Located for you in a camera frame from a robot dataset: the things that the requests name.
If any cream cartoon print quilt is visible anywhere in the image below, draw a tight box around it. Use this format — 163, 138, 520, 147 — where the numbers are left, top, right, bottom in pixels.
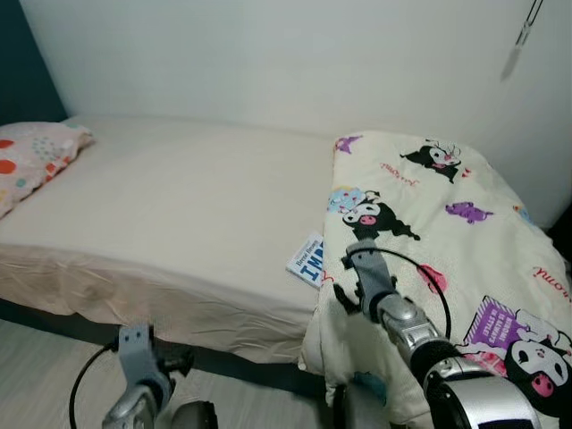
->
299, 131, 572, 429

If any pink patterned pillow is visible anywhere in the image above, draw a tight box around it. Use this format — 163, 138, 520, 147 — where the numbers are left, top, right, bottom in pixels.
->
0, 122, 95, 220

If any white blue book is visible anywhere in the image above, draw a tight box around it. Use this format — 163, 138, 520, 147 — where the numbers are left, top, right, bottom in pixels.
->
286, 232, 327, 289

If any beige bed mattress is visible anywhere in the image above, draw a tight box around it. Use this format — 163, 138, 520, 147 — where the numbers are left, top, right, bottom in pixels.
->
0, 114, 572, 363

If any blue upholstered headboard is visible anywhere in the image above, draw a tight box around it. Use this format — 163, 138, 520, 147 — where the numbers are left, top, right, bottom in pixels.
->
0, 0, 68, 126

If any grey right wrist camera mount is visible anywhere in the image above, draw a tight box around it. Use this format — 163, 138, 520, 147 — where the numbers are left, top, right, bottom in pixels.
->
342, 240, 399, 318

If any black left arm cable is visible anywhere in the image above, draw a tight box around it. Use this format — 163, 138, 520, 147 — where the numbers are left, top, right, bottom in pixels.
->
70, 341, 122, 429

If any black blind pull cord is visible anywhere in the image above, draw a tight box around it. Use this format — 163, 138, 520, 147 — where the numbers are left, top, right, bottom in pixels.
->
500, 0, 544, 81

